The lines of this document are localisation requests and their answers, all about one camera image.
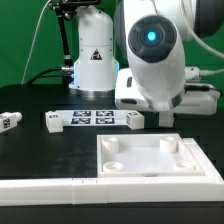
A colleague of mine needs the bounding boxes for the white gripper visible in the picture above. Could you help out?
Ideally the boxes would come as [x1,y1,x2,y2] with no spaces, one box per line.
[115,68,220,115]

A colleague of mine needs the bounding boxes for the black camera stand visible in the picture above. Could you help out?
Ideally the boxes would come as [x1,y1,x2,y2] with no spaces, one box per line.
[48,0,102,75]

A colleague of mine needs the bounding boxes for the black cable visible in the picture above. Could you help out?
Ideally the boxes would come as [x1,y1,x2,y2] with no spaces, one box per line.
[26,68,73,86]

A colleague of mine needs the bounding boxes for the sheet with fiducial markers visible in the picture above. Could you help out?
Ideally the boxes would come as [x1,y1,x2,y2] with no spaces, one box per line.
[56,110,126,126]

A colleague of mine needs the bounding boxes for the white cable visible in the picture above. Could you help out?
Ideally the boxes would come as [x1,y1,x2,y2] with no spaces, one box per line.
[21,0,53,85]

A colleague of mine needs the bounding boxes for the white L-shaped fence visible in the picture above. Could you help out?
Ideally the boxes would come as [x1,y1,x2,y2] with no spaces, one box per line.
[0,138,224,206]

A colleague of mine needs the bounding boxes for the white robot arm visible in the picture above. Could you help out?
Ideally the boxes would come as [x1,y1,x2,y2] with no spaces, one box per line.
[70,0,224,115]

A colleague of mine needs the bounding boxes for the white square tabletop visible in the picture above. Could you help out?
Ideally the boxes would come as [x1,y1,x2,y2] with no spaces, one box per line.
[97,134,205,177]

